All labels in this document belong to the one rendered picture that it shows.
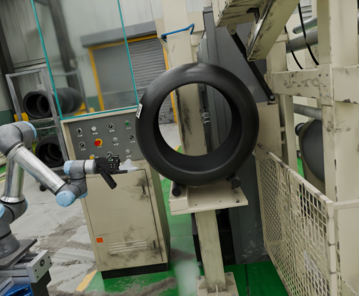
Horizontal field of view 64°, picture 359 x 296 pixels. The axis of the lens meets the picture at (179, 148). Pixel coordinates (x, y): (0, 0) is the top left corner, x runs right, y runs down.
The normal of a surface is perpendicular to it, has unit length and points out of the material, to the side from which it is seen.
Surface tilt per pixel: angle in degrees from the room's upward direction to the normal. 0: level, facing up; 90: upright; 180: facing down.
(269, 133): 90
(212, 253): 90
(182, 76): 80
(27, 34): 90
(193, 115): 90
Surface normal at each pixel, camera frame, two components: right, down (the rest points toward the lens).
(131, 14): -0.16, 0.25
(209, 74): 0.02, 0.04
